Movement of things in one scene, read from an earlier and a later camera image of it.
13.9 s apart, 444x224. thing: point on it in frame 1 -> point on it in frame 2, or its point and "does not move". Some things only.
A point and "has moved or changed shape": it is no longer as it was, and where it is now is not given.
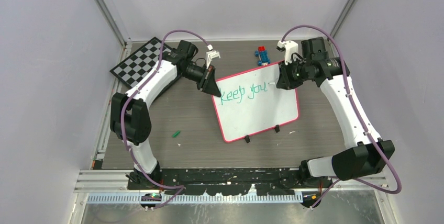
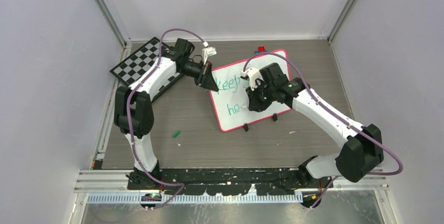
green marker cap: (175, 134) does not move
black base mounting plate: (229, 181) does not move
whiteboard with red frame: (250, 102) has moved or changed shape
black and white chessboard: (141, 63) does not move
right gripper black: (285, 81) -> (255, 104)
